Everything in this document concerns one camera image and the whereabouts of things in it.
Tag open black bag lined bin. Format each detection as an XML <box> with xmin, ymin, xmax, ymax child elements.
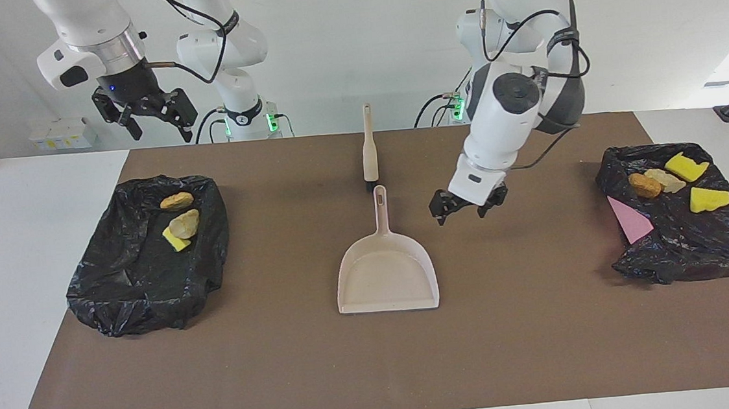
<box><xmin>57</xmin><ymin>170</ymin><xmax>238</xmax><ymax>341</ymax></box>

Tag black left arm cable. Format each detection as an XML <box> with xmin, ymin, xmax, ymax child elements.
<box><xmin>477</xmin><ymin>0</ymin><xmax>599</xmax><ymax>173</ymax></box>

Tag black right base cable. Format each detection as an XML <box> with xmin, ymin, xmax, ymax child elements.
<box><xmin>193</xmin><ymin>107</ymin><xmax>230</xmax><ymax>145</ymax></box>

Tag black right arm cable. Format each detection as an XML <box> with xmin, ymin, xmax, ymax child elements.
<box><xmin>140</xmin><ymin>0</ymin><xmax>230</xmax><ymax>89</ymax></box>

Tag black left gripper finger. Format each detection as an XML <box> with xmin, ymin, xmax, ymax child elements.
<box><xmin>475</xmin><ymin>182</ymin><xmax>511</xmax><ymax>219</ymax></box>
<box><xmin>427</xmin><ymin>188</ymin><xmax>466</xmax><ymax>228</ymax></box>

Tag beige hand brush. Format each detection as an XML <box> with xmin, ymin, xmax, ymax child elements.
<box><xmin>357</xmin><ymin>103</ymin><xmax>381</xmax><ymax>186</ymax></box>

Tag black base cable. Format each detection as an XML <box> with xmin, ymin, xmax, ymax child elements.
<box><xmin>409</xmin><ymin>66</ymin><xmax>479</xmax><ymax>128</ymax></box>
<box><xmin>193</xmin><ymin>107</ymin><xmax>230</xmax><ymax>145</ymax></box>

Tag brown table mat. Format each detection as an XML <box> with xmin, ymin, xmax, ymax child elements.
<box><xmin>0</xmin><ymin>102</ymin><xmax>729</xmax><ymax>409</ymax></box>

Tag small yellow sponge piece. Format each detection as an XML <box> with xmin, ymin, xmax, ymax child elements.
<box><xmin>161</xmin><ymin>225</ymin><xmax>193</xmax><ymax>254</ymax></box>

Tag white socket boxes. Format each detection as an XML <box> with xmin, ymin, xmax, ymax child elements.
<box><xmin>27</xmin><ymin>115</ymin><xmax>99</xmax><ymax>154</ymax></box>

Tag brown cork-like nugget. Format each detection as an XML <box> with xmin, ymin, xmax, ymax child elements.
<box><xmin>628</xmin><ymin>171</ymin><xmax>663</xmax><ymax>201</ymax></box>

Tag notched yellow sponge piece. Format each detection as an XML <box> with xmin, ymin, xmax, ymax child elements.
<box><xmin>663</xmin><ymin>150</ymin><xmax>712</xmax><ymax>185</ymax></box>

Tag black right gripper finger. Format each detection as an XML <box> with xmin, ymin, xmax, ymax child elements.
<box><xmin>150</xmin><ymin>86</ymin><xmax>202</xmax><ymax>147</ymax></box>
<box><xmin>91</xmin><ymin>86</ymin><xmax>143</xmax><ymax>146</ymax></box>

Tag black left base cable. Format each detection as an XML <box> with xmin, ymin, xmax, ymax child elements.
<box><xmin>409</xmin><ymin>66</ymin><xmax>479</xmax><ymax>128</ymax></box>

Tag pale bread chunk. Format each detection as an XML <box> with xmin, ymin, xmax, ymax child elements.
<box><xmin>167</xmin><ymin>208</ymin><xmax>202</xmax><ymax>241</ymax></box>

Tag beige plastic dustpan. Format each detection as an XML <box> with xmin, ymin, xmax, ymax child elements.
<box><xmin>328</xmin><ymin>181</ymin><xmax>442</xmax><ymax>316</ymax></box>

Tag pink plastic bin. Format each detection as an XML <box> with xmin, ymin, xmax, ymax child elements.
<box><xmin>606</xmin><ymin>192</ymin><xmax>656</xmax><ymax>246</ymax></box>

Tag crumpled black trash bag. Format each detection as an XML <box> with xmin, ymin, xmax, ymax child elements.
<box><xmin>593</xmin><ymin>137</ymin><xmax>729</xmax><ymax>290</ymax></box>

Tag striped brown croissant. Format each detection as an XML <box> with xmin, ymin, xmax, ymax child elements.
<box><xmin>643</xmin><ymin>166</ymin><xmax>688</xmax><ymax>196</ymax></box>

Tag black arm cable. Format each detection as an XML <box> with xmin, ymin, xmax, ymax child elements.
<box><xmin>140</xmin><ymin>0</ymin><xmax>230</xmax><ymax>89</ymax></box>
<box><xmin>477</xmin><ymin>0</ymin><xmax>599</xmax><ymax>173</ymax></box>

